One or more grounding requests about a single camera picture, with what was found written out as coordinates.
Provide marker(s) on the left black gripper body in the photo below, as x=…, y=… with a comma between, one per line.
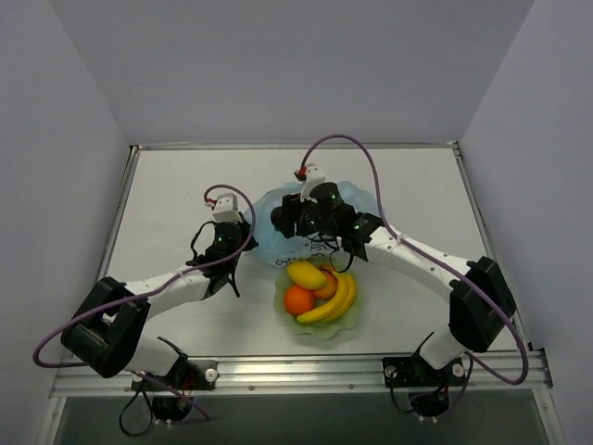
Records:
x=244, y=236

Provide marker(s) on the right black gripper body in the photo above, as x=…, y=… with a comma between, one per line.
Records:
x=287, y=215

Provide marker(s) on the light blue plastic bag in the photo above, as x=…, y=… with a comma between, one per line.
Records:
x=276, y=250

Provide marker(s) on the dark purple fake fruit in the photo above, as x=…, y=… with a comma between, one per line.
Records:
x=277, y=218

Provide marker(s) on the yellow fake fruit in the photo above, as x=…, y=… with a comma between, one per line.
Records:
x=305, y=274

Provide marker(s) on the fake peach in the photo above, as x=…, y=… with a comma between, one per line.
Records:
x=329, y=289

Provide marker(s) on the yellow fake banana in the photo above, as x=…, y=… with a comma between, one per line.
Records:
x=338, y=305

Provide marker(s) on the orange fake fruit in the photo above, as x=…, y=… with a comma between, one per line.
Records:
x=298, y=300

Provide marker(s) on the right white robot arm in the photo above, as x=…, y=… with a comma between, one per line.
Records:
x=480, y=304

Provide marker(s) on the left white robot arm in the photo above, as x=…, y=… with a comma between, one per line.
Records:
x=107, y=333

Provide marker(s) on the green scalloped bowl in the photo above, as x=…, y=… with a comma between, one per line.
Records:
x=320, y=330

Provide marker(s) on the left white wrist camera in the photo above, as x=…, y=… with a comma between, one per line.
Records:
x=224, y=208

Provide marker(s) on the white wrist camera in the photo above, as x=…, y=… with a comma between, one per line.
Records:
x=310, y=176
x=224, y=208

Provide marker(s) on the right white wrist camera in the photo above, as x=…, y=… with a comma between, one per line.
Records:
x=310, y=176

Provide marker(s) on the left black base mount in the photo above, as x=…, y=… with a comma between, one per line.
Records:
x=168, y=364

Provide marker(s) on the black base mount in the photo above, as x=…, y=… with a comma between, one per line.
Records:
x=413, y=371
x=168, y=364

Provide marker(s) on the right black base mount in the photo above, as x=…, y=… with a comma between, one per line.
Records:
x=413, y=371

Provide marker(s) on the aluminium front rail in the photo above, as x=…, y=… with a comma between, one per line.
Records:
x=291, y=375

